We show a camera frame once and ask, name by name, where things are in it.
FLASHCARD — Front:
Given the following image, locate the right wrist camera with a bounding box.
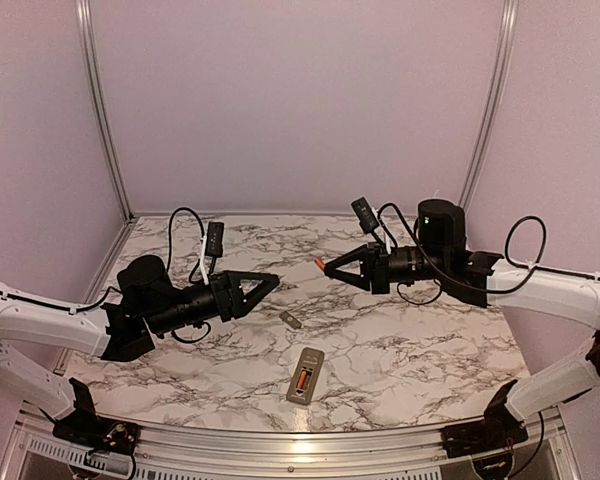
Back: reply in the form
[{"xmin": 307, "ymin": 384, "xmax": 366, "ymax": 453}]
[{"xmin": 351, "ymin": 197, "xmax": 380, "ymax": 234}]

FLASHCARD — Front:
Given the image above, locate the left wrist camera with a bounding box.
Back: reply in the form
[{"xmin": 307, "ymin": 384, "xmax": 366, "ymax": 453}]
[{"xmin": 200, "ymin": 221, "xmax": 225, "ymax": 285}]

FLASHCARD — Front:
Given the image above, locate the left aluminium frame post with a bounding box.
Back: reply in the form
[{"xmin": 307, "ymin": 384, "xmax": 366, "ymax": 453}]
[{"xmin": 75, "ymin": 0, "xmax": 134, "ymax": 224}]

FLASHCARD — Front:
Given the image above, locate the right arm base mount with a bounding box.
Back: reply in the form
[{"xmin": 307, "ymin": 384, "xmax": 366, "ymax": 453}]
[{"xmin": 441, "ymin": 406, "xmax": 529, "ymax": 458}]

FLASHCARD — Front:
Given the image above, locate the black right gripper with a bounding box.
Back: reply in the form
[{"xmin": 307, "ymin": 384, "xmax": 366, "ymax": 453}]
[{"xmin": 325, "ymin": 240, "xmax": 448, "ymax": 295}]

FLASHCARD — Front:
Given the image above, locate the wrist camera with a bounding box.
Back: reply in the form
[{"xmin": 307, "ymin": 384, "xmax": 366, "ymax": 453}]
[
  {"xmin": 351, "ymin": 197, "xmax": 380, "ymax": 234},
  {"xmin": 200, "ymin": 221, "xmax": 225, "ymax": 285}
]

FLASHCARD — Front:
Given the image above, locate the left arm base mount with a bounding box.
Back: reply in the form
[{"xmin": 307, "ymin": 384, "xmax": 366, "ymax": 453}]
[{"xmin": 52, "ymin": 378, "xmax": 140, "ymax": 456}]

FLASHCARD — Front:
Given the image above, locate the right aluminium frame post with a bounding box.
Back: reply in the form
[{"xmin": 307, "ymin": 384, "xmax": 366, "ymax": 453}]
[{"xmin": 459, "ymin": 0, "xmax": 519, "ymax": 212}]

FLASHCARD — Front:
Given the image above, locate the aluminium frame post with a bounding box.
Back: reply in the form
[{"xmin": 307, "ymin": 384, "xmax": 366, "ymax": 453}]
[
  {"xmin": 459, "ymin": 0, "xmax": 519, "ymax": 212},
  {"xmin": 75, "ymin": 0, "xmax": 134, "ymax": 224}
]

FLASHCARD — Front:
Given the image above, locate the grey battery compartment cover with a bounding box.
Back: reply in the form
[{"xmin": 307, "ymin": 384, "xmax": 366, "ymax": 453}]
[{"xmin": 279, "ymin": 312, "xmax": 302, "ymax": 330}]

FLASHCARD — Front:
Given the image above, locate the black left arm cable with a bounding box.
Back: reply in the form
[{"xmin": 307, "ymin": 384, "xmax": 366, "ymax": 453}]
[{"xmin": 0, "ymin": 207, "xmax": 216, "ymax": 344}]

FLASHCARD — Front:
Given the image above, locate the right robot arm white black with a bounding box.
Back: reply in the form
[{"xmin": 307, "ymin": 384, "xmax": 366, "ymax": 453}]
[{"xmin": 321, "ymin": 199, "xmax": 600, "ymax": 448}]

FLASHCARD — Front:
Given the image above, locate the grey white remote control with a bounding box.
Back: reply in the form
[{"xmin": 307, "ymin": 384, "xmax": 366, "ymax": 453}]
[{"xmin": 286, "ymin": 347, "xmax": 325, "ymax": 406}]

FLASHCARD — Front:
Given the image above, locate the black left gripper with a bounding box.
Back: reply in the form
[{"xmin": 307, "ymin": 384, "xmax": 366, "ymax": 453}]
[{"xmin": 147, "ymin": 270, "xmax": 280, "ymax": 336}]

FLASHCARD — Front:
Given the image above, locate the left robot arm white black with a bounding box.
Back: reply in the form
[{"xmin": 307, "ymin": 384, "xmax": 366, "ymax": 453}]
[{"xmin": 0, "ymin": 255, "xmax": 280, "ymax": 445}]

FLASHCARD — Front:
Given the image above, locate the front aluminium rail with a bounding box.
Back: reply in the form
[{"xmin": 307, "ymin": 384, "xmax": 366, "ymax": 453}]
[{"xmin": 0, "ymin": 404, "xmax": 582, "ymax": 479}]

